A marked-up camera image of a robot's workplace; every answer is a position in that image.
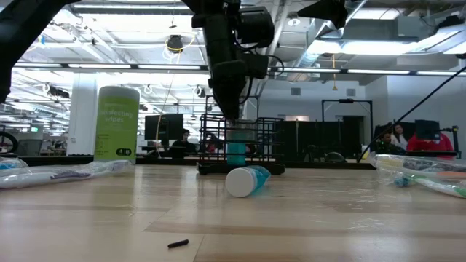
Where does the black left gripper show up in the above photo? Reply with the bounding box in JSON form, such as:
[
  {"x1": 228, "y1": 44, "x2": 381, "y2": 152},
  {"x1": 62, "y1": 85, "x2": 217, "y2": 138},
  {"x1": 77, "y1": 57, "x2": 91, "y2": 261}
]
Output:
[{"x1": 208, "y1": 57, "x2": 252, "y2": 122}]

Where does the blue mouthwash bottle white cap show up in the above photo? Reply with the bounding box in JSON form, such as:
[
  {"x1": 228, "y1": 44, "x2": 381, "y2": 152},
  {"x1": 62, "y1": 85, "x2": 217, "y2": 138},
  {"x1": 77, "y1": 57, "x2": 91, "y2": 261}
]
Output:
[
  {"x1": 225, "y1": 165, "x2": 272, "y2": 199},
  {"x1": 224, "y1": 119, "x2": 256, "y2": 167}
]

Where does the black wire caddy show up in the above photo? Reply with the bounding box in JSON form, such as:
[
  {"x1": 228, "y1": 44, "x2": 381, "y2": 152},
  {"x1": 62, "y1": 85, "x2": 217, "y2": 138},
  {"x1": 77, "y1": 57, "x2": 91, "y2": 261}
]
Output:
[{"x1": 196, "y1": 114, "x2": 287, "y2": 176}]

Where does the purple toothbrush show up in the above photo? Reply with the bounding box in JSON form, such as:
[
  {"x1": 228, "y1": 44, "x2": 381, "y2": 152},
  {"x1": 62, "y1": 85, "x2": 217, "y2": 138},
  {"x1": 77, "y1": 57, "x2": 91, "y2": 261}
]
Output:
[{"x1": 0, "y1": 159, "x2": 133, "y2": 190}]

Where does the green toothbrush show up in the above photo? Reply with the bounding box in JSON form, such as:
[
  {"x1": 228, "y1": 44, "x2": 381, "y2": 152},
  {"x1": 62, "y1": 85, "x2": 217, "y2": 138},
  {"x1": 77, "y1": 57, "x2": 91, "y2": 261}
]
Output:
[{"x1": 378, "y1": 170, "x2": 466, "y2": 199}]

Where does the orange toothbrush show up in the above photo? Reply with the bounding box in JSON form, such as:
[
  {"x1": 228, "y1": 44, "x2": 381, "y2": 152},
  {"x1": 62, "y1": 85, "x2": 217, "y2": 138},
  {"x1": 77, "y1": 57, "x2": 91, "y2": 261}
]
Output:
[{"x1": 433, "y1": 170, "x2": 466, "y2": 180}]

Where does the long ceiling light bar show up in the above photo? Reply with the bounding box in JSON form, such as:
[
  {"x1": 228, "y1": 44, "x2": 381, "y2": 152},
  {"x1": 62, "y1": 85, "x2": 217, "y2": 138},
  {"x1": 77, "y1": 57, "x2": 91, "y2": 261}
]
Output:
[{"x1": 12, "y1": 62, "x2": 466, "y2": 77}]

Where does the black computer monitor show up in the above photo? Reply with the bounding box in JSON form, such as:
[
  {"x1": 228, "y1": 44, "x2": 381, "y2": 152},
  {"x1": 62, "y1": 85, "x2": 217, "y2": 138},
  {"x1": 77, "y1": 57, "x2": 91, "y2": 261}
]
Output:
[
  {"x1": 414, "y1": 119, "x2": 441, "y2": 141},
  {"x1": 144, "y1": 113, "x2": 185, "y2": 142}
]

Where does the black partition panel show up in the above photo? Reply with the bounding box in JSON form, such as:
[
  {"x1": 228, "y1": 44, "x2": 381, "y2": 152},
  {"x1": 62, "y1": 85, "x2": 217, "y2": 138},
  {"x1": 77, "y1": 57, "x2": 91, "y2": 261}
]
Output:
[{"x1": 275, "y1": 119, "x2": 365, "y2": 161}]

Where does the green disinfecting wipes canister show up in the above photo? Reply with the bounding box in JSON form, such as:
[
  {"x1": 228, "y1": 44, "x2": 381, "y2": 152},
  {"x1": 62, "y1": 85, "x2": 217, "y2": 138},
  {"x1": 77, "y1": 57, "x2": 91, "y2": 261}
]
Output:
[{"x1": 93, "y1": 85, "x2": 141, "y2": 164}]

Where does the black arched table clamp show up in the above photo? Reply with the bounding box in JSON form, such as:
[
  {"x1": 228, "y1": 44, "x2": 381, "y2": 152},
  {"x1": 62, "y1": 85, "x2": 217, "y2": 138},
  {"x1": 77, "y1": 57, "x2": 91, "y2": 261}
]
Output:
[{"x1": 325, "y1": 151, "x2": 347, "y2": 164}]

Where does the small black stick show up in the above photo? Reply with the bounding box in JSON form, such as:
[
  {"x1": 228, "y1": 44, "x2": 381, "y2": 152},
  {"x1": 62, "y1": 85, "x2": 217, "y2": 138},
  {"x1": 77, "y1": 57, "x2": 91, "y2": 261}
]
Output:
[{"x1": 167, "y1": 239, "x2": 190, "y2": 250}]

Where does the crumpled clear plastic bag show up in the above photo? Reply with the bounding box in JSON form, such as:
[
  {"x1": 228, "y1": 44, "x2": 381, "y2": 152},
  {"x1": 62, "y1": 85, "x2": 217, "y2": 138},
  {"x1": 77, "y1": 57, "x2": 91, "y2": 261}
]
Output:
[{"x1": 0, "y1": 156, "x2": 29, "y2": 171}]

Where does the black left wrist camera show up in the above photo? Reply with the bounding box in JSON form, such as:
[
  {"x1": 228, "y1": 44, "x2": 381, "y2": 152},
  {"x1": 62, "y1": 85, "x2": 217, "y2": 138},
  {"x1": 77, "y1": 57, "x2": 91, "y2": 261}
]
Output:
[{"x1": 249, "y1": 52, "x2": 271, "y2": 80}]

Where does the silver ceiling duct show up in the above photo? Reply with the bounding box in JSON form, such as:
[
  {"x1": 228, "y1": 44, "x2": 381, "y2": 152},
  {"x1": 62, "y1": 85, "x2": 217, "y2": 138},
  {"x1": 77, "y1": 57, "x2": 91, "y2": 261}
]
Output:
[{"x1": 287, "y1": 0, "x2": 368, "y2": 83}]

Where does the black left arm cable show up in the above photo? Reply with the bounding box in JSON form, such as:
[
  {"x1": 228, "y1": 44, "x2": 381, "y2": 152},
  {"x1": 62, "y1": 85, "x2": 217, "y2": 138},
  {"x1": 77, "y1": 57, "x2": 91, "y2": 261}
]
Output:
[{"x1": 232, "y1": 36, "x2": 285, "y2": 106}]

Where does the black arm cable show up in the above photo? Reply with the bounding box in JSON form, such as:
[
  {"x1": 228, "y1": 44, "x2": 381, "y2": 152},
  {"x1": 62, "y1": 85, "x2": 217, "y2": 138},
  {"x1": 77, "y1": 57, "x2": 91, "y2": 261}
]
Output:
[
  {"x1": 358, "y1": 65, "x2": 466, "y2": 164},
  {"x1": 232, "y1": 36, "x2": 285, "y2": 106}
]

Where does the black ceiling camera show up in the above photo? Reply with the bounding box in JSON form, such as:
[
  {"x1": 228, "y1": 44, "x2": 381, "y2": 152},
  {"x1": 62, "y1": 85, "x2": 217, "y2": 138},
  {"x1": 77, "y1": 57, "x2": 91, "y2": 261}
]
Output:
[{"x1": 165, "y1": 34, "x2": 197, "y2": 55}]

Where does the black metal frame stand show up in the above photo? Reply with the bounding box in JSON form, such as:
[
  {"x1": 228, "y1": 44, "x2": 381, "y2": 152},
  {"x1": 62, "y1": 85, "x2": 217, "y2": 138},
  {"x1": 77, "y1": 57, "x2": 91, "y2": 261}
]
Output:
[{"x1": 321, "y1": 98, "x2": 374, "y2": 156}]

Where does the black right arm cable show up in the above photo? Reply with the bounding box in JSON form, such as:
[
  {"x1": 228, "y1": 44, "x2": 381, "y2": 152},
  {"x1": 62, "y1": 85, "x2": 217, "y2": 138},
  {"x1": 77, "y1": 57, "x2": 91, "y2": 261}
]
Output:
[{"x1": 358, "y1": 65, "x2": 466, "y2": 164}]

